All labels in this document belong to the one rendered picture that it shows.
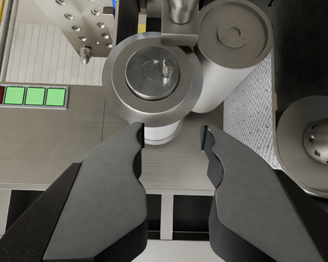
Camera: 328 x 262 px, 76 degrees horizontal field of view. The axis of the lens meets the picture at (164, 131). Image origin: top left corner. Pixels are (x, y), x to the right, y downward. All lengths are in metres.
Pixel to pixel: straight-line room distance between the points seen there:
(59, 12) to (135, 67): 0.35
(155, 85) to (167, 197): 0.40
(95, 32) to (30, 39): 2.03
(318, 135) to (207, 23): 0.22
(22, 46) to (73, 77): 0.59
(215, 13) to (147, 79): 0.16
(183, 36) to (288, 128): 0.20
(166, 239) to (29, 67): 2.18
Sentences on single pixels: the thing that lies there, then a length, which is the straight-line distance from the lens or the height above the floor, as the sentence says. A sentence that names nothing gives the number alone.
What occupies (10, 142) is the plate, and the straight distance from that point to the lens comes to 0.75.
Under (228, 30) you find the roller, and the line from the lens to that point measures 0.37.
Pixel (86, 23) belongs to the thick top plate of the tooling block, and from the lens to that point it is 0.62.
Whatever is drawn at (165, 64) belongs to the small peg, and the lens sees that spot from 0.27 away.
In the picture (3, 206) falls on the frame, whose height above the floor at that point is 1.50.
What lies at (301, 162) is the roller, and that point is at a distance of 0.36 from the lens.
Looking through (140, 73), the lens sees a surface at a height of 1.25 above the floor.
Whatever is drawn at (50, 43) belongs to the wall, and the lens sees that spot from 2.55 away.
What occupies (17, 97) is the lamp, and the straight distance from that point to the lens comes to 0.76.
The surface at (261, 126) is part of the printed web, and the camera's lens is 0.37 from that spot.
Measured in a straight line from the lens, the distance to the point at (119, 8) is 0.39.
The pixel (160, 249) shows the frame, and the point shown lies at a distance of 0.66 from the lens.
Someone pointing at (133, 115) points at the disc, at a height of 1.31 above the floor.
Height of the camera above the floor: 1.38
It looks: 10 degrees down
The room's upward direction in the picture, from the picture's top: 178 degrees counter-clockwise
